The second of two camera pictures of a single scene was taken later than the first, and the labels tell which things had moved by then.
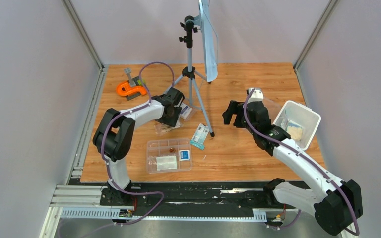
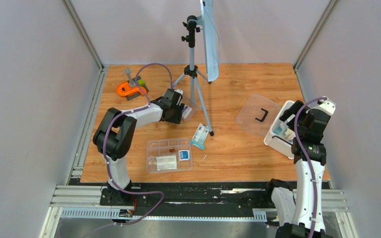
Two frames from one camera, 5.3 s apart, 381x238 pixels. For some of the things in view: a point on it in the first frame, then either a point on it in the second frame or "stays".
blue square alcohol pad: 184,155 stays
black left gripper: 171,122 stays
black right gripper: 234,108 -> 291,110
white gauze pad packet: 166,162 stays
